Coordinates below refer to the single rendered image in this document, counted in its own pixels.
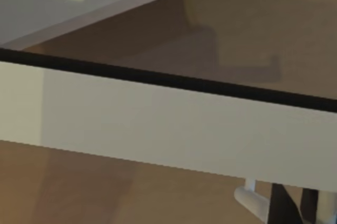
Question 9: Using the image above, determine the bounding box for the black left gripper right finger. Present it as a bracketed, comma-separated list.
[301, 188, 319, 224]

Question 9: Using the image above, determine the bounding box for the white table with black edge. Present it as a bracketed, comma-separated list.
[0, 47, 337, 224]

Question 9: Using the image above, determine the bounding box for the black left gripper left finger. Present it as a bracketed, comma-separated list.
[268, 183, 305, 224]

